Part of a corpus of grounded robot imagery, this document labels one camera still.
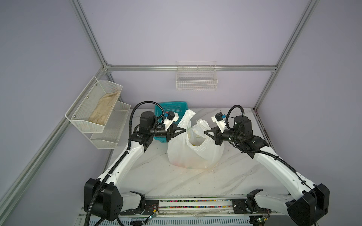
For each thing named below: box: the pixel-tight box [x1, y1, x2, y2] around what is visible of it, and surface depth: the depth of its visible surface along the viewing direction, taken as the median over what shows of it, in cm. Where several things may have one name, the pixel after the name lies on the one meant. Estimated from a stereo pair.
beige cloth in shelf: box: [88, 90, 121, 126], surface depth 80 cm
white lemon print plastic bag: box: [167, 109, 225, 170], surface depth 74 cm
